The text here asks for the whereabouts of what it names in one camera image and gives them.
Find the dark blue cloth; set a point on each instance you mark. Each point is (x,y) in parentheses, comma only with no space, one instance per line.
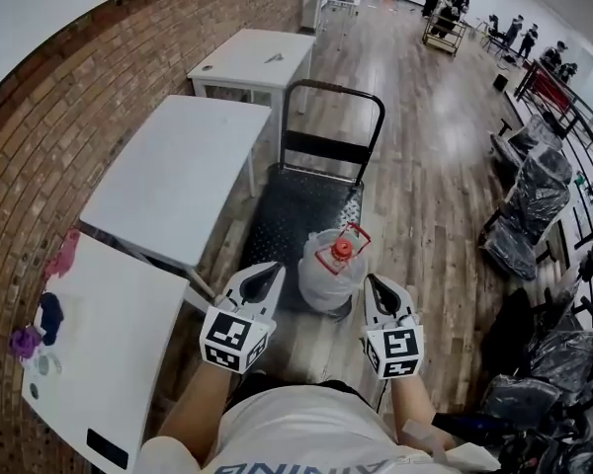
(52,316)

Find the clear water jug red cap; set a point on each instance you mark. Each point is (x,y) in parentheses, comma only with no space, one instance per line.
(321,279)

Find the clear round container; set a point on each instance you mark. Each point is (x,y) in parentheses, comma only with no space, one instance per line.
(47,365)

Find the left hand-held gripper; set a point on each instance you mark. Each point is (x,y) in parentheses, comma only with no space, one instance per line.
(232,336)

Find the black screen device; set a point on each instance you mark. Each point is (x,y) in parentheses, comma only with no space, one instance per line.
(474,422)

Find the small black bin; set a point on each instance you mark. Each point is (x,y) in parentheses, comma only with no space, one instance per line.
(500,82)

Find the person's black shorts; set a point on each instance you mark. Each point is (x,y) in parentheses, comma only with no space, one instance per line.
(249,383)

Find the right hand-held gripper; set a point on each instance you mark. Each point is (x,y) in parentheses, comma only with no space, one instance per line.
(400,348)

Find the plastic-wrapped black office chair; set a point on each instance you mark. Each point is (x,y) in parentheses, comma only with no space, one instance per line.
(563,358)
(526,138)
(538,200)
(519,400)

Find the small grey tool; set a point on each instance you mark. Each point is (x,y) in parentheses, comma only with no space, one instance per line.
(273,58)

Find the person's white shirt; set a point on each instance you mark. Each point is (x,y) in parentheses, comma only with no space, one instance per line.
(306,427)

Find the wooden trolley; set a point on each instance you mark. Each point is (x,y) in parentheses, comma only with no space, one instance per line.
(445,40)

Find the red panel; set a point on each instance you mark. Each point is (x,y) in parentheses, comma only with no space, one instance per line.
(548,89)

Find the person's right forearm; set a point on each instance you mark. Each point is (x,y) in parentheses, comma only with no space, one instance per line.
(415,403)

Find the black platform trolley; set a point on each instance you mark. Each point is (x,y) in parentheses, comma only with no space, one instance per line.
(296,205)

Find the person's left forearm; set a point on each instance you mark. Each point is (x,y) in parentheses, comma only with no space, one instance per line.
(197,403)

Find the purple cloth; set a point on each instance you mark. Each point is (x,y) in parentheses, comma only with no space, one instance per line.
(25,343)

